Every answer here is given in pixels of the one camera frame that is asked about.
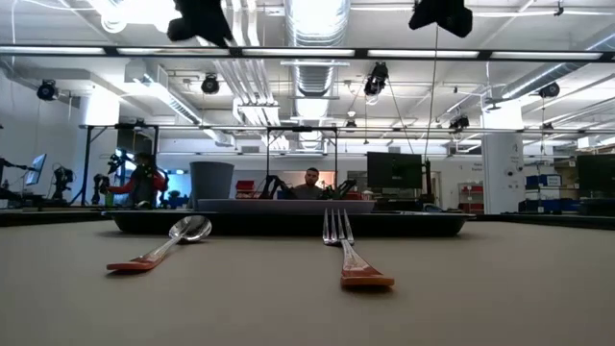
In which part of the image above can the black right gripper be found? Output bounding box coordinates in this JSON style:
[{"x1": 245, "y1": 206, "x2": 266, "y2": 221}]
[{"x1": 407, "y1": 0, "x2": 475, "y2": 38}]

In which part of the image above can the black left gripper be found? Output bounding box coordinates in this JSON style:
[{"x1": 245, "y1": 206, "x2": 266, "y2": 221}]
[{"x1": 166, "y1": 0, "x2": 234, "y2": 48}]

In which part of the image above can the blue plastic cup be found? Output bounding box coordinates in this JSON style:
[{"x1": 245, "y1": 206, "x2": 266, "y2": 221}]
[{"x1": 188, "y1": 161, "x2": 236, "y2": 210}]

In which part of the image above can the metal spoon orange handle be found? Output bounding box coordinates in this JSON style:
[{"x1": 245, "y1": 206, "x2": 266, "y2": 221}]
[{"x1": 106, "y1": 214, "x2": 213, "y2": 273}]

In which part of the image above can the dark green plastic tray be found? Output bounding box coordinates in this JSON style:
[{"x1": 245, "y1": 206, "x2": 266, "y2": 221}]
[{"x1": 101, "y1": 209, "x2": 477, "y2": 238}]

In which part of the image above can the metal fork orange handle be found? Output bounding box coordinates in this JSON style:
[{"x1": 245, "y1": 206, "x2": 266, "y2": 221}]
[{"x1": 322, "y1": 208, "x2": 397, "y2": 290}]

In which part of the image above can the white round column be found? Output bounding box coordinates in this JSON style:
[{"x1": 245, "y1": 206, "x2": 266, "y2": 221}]
[{"x1": 480, "y1": 101, "x2": 526, "y2": 215}]

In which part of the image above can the black monitor on stand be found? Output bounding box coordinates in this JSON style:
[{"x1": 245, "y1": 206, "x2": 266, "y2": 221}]
[{"x1": 365, "y1": 151, "x2": 433, "y2": 203}]

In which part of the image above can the red storage bin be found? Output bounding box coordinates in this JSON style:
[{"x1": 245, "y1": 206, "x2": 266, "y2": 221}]
[{"x1": 234, "y1": 179, "x2": 257, "y2": 199}]

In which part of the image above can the person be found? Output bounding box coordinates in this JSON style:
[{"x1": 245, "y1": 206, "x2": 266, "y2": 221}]
[
  {"x1": 106, "y1": 152, "x2": 170, "y2": 210},
  {"x1": 291, "y1": 166, "x2": 338, "y2": 201}
]

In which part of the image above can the blue storage bin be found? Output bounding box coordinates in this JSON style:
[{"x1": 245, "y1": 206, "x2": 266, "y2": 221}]
[{"x1": 525, "y1": 173, "x2": 564, "y2": 189}]

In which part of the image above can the dark large monitor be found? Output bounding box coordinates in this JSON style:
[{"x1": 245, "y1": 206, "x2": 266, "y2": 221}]
[{"x1": 576, "y1": 153, "x2": 615, "y2": 194}]

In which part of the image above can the lit computer monitor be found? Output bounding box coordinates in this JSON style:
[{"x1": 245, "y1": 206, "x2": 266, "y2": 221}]
[{"x1": 23, "y1": 153, "x2": 49, "y2": 187}]

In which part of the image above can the black ceiling camera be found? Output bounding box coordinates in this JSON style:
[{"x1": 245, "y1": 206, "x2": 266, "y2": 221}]
[
  {"x1": 36, "y1": 78, "x2": 60, "y2": 103},
  {"x1": 362, "y1": 61, "x2": 390, "y2": 97},
  {"x1": 537, "y1": 81, "x2": 562, "y2": 100},
  {"x1": 200, "y1": 73, "x2": 222, "y2": 96}
]

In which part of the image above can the black metal rig frame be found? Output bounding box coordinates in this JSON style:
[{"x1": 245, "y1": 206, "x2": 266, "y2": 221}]
[{"x1": 0, "y1": 43, "x2": 615, "y2": 63}]

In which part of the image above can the silver ventilation duct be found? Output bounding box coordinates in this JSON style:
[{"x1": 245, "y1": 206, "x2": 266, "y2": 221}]
[{"x1": 283, "y1": 0, "x2": 353, "y2": 100}]

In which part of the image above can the black background rig frame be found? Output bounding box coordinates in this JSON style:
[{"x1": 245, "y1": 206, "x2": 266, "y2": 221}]
[
  {"x1": 265, "y1": 126, "x2": 340, "y2": 201},
  {"x1": 70, "y1": 122, "x2": 160, "y2": 207}
]

